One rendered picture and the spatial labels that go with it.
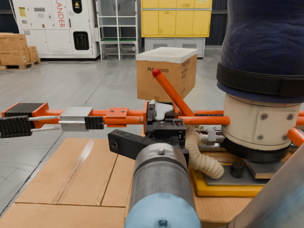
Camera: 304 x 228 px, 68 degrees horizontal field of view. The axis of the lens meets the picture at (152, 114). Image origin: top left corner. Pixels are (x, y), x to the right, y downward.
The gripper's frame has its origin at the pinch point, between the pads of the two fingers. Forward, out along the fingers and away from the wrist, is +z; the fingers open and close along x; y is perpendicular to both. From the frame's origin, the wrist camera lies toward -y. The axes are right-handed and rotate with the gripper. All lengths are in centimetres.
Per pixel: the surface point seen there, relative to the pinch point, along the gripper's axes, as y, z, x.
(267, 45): 22.0, -9.2, 19.0
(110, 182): -21, 37, -53
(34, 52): -359, 625, -70
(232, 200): 18.1, -15.1, -13.2
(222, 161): 20.0, -0.4, -13.2
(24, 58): -358, 565, -77
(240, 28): 18.3, -4.4, 21.7
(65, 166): -49, 51, -53
